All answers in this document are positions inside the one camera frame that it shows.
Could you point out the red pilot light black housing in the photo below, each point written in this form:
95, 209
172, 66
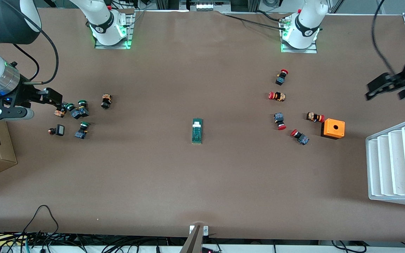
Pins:
60, 130

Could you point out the white stepped tray rack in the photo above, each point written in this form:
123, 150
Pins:
396, 165

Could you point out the brown table cover mat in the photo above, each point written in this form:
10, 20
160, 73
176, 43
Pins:
202, 182

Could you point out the red mushroom button blue block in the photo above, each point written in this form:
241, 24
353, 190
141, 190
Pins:
281, 79
301, 138
279, 119

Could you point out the green push button blue block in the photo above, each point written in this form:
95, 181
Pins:
81, 133
84, 111
75, 114

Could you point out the silver corner bracket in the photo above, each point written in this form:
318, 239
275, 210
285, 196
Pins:
192, 230
206, 231

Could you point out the orange button enclosure box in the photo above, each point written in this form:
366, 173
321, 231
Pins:
338, 131

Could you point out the black device red light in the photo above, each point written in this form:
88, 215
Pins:
207, 250

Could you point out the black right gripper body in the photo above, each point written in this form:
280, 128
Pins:
24, 96

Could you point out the aluminium camera post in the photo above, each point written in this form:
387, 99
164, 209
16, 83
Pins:
194, 243

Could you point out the red mushroom button orange block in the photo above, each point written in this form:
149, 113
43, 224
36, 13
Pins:
314, 116
278, 96

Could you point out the white light strip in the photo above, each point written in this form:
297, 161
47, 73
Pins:
204, 6

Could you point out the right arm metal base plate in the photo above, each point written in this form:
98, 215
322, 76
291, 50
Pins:
113, 46

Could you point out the yellow label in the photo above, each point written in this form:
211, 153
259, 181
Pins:
9, 239

